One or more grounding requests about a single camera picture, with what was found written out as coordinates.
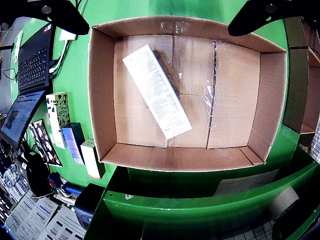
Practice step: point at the white and green product box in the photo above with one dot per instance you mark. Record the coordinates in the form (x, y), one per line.
(91, 160)

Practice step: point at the black boxy device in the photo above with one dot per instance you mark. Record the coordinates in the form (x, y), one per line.
(87, 200)

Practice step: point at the large shallow cardboard tray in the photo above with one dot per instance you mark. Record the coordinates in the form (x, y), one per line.
(237, 100)

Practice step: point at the black rounded object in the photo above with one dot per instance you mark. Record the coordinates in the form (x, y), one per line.
(38, 175)

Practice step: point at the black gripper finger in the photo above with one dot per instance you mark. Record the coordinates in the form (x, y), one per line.
(252, 20)
(62, 17)

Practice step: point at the black floral flat box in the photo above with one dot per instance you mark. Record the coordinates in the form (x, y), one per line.
(45, 145)

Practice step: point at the black laptop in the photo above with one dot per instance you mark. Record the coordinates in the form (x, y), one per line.
(32, 65)

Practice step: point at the cream box with black drawings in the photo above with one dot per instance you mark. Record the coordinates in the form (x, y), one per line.
(56, 125)

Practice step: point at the grey tape roll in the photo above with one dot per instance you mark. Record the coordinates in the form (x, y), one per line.
(282, 202)

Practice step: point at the blue crate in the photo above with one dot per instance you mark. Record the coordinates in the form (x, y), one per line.
(316, 145)

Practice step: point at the printed white paper sheet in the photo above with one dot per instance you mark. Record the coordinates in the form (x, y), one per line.
(65, 225)
(27, 217)

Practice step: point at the white printed product box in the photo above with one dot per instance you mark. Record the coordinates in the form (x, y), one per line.
(157, 92)

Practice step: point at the blue gradient product box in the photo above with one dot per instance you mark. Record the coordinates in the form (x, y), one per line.
(72, 145)

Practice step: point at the blue cylindrical object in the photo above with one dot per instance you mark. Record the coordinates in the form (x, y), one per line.
(72, 188)

